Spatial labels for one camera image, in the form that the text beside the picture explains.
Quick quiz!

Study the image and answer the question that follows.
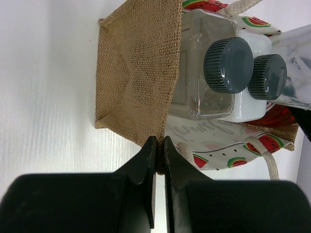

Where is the white bottle grey cap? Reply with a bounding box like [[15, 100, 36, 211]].
[[221, 31, 287, 123]]

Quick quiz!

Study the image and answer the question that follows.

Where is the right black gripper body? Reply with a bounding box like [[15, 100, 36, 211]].
[[290, 107, 311, 141]]

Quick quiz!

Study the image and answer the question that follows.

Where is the clear bottle grey cap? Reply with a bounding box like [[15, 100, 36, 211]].
[[169, 9, 254, 120]]

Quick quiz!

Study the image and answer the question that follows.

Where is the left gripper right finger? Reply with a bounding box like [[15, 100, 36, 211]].
[[163, 137, 311, 233]]

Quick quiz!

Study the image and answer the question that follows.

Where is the clear plastic pouch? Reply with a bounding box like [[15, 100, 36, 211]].
[[270, 25, 311, 110]]

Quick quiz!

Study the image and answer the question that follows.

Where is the burlap watermelon print bag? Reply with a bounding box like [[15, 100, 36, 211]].
[[95, 0, 297, 180]]

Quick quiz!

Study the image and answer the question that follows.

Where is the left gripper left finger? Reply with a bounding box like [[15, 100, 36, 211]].
[[0, 136, 157, 233]]

